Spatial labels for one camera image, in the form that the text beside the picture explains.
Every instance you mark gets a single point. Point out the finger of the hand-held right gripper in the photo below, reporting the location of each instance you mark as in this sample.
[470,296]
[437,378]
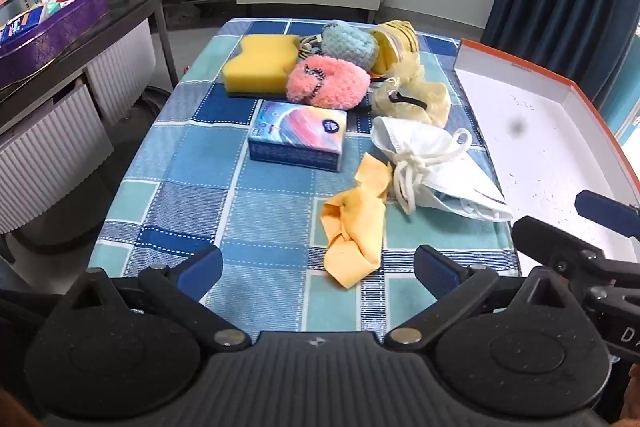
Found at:
[605,209]
[545,239]

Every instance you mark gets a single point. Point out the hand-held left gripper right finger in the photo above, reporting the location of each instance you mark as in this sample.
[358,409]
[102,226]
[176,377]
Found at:
[440,269]

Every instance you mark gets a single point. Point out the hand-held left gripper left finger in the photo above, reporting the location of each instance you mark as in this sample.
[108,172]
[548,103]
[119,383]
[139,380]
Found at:
[200,269]

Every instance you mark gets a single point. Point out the orange rimmed white box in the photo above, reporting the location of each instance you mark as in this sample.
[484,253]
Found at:
[525,157]

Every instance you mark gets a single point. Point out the yellow cloth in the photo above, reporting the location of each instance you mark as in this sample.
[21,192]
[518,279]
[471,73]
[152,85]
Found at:
[355,217]

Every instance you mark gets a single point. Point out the blue tissue pack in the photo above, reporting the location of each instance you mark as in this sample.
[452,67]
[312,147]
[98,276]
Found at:
[295,132]

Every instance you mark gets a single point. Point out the yellow sponge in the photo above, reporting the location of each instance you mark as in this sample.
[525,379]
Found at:
[255,64]

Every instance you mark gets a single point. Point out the pink fluffy slipper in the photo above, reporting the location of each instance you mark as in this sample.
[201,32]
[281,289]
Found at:
[335,82]

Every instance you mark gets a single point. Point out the yellow striped sock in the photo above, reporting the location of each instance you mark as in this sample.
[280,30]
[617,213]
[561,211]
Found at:
[395,42]

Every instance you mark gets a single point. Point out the teal fluffy slipper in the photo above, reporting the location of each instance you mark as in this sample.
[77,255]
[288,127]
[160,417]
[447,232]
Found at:
[345,44]

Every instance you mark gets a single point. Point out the person's right hand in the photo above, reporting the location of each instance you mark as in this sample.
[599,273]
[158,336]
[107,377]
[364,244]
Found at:
[635,382]

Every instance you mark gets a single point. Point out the blue checked tablecloth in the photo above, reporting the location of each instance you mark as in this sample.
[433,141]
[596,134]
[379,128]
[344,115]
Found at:
[175,167]

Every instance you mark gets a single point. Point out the dark round object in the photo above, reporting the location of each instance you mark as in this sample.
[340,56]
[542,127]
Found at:
[157,99]

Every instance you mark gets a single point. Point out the dark glass side table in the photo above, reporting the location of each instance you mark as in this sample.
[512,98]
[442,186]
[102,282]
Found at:
[125,7]

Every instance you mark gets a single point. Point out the purple box tray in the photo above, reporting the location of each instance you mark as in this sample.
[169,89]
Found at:
[65,27]

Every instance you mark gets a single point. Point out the blue white carton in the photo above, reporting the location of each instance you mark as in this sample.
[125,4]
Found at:
[20,28]

